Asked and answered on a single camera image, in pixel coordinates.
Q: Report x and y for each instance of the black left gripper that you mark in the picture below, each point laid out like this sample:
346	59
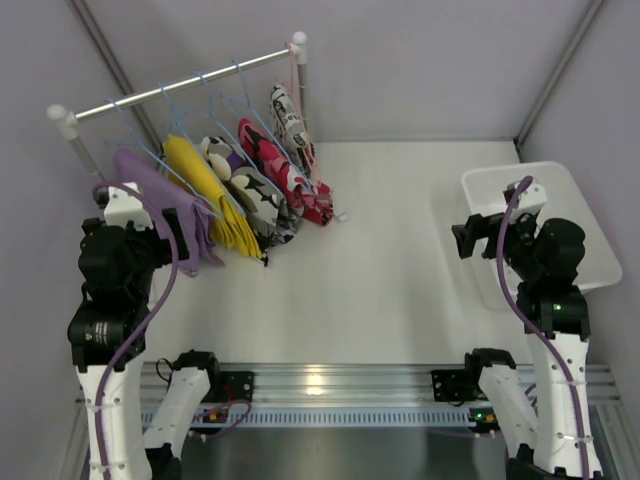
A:
175	235

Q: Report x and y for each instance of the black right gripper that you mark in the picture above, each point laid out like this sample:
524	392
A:
480	235

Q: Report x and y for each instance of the purple trousers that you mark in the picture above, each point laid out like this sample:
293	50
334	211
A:
163	193

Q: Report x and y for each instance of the yellow trousers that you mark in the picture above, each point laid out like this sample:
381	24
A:
188	170

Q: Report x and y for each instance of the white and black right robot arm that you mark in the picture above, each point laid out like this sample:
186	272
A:
546	427

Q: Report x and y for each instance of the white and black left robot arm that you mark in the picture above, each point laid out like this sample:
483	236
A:
107	337

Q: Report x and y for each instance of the grey black white camouflage trousers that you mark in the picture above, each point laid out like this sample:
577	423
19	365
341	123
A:
270	218

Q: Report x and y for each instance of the pink camouflage trousers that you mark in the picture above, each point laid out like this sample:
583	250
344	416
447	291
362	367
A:
314	204

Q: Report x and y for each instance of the white black print trousers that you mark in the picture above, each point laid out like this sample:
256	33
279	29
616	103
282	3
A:
289	129

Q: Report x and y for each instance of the white plastic basket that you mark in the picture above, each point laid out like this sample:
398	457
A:
482	193

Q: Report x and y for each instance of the white and metal clothes rack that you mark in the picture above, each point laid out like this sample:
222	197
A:
67	121

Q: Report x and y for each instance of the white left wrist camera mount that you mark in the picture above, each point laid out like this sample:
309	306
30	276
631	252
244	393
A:
123	209

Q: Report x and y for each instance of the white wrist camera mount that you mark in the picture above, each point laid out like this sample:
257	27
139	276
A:
123	209
530	201

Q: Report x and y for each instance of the aluminium frame post left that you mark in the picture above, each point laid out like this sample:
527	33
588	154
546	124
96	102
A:
86	19

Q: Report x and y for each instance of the aluminium frame post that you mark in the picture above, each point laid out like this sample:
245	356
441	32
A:
568	53
86	19

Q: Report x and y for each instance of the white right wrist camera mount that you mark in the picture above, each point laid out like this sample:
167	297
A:
530	201

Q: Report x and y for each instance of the pink wire hanger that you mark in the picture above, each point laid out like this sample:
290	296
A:
297	89

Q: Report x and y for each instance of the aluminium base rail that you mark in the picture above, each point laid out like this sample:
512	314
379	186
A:
329	386

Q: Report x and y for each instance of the grey slotted cable duct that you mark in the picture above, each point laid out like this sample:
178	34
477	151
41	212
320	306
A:
327	417

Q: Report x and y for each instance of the aluminium frame post right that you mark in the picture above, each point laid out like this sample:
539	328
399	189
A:
568	53

